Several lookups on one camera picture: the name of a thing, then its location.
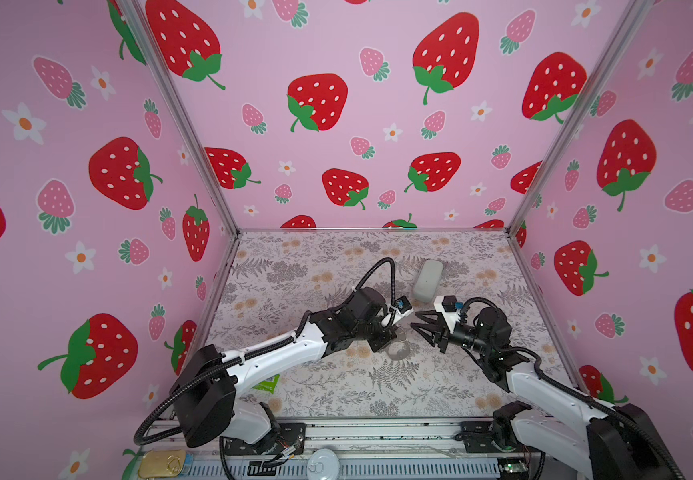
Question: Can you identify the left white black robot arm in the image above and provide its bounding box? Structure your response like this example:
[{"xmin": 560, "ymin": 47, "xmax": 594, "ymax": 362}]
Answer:
[{"xmin": 134, "ymin": 275, "xmax": 412, "ymax": 455}]

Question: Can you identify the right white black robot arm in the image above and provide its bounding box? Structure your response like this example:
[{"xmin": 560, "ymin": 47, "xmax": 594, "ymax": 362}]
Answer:
[{"xmin": 412, "ymin": 296, "xmax": 684, "ymax": 479}]

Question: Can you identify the white round device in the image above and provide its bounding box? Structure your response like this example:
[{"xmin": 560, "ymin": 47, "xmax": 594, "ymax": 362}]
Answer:
[{"xmin": 306, "ymin": 448, "xmax": 340, "ymax": 480}]

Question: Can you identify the gold tin can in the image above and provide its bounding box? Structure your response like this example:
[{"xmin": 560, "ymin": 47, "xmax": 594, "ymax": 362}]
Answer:
[{"xmin": 138, "ymin": 450, "xmax": 188, "ymax": 479}]

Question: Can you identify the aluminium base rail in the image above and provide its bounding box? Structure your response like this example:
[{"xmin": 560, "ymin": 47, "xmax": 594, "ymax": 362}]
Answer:
[{"xmin": 141, "ymin": 415, "xmax": 564, "ymax": 480}]

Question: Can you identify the green snack packet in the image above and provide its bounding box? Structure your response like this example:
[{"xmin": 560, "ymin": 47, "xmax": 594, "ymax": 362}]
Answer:
[{"xmin": 254, "ymin": 374, "xmax": 280, "ymax": 394}]

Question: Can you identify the pale green glasses case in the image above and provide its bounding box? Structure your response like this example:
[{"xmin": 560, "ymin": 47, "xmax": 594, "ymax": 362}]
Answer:
[{"xmin": 412, "ymin": 260, "xmax": 444, "ymax": 303}]

